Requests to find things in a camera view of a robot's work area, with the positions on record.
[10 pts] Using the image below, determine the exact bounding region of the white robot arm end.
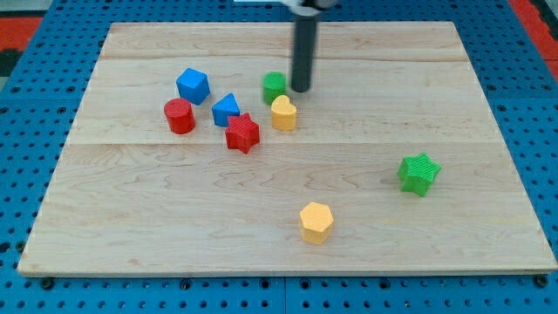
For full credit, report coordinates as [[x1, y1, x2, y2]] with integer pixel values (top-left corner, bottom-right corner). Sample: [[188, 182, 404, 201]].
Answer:
[[279, 0, 339, 17]]

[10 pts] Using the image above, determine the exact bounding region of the red star block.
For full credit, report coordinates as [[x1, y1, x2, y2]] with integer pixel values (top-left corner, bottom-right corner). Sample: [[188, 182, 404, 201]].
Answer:
[[225, 113, 260, 154]]

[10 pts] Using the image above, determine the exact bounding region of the green star block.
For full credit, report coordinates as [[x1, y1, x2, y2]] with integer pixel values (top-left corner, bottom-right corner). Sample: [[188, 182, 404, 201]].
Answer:
[[397, 153, 442, 197]]

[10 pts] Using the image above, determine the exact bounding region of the yellow heart block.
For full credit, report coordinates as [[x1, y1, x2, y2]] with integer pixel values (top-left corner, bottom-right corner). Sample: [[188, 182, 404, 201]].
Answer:
[[271, 95, 297, 131]]

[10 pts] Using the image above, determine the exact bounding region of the yellow hexagon block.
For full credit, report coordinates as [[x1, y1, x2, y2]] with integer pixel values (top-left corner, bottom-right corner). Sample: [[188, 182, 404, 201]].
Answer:
[[299, 202, 335, 245]]

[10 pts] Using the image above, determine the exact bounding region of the blue triangle block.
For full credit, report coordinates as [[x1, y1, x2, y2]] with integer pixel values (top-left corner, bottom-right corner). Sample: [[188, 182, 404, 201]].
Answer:
[[212, 93, 241, 127]]

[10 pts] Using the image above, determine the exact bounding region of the green cylinder block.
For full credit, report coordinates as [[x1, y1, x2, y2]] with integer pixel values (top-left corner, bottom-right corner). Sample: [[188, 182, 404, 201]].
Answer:
[[262, 72, 287, 106]]

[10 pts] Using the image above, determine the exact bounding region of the light wooden board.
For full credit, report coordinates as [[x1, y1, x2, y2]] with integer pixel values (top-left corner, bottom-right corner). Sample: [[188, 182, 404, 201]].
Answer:
[[17, 22, 557, 277]]

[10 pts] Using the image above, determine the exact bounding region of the red cylinder block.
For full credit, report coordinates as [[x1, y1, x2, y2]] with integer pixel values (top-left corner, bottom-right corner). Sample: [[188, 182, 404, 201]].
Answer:
[[164, 98, 195, 134]]

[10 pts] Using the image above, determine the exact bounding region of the blue cube block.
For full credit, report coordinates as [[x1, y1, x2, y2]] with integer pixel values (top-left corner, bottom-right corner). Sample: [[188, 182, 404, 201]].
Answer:
[[175, 68, 210, 105]]

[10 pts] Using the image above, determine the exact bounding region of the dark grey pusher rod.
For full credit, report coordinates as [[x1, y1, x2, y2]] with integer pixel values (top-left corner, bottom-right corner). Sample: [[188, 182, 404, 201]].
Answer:
[[291, 15, 319, 93]]

